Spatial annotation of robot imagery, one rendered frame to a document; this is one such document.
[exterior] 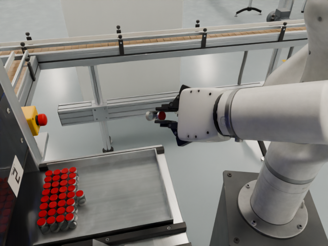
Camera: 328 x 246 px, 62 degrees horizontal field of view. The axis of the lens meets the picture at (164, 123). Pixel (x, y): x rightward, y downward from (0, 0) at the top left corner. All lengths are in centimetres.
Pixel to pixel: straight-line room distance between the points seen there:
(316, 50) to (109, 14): 175
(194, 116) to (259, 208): 40
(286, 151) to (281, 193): 12
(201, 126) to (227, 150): 175
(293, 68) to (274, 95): 19
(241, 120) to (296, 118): 8
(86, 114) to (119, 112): 21
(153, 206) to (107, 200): 13
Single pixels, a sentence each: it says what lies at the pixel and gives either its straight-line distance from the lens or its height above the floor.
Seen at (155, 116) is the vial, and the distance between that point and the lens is 59.
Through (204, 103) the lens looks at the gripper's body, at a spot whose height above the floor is 127.
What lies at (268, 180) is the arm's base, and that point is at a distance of 72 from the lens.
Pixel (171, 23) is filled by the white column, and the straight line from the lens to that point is 218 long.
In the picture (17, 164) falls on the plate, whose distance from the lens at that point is 78.
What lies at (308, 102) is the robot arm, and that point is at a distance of 38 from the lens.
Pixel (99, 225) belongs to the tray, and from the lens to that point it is 78.
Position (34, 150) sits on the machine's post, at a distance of 93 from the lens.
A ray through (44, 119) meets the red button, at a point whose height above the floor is 100.
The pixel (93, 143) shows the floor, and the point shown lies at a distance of 230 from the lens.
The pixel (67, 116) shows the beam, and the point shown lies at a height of 50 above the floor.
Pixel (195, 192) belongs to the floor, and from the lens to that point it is 192.
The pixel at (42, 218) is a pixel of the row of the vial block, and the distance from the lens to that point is 78.
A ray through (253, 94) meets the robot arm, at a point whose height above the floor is 132.
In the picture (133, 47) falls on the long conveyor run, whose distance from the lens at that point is 153.
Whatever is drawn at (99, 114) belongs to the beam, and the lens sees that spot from 177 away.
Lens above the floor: 155
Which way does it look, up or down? 40 degrees down
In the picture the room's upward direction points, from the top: straight up
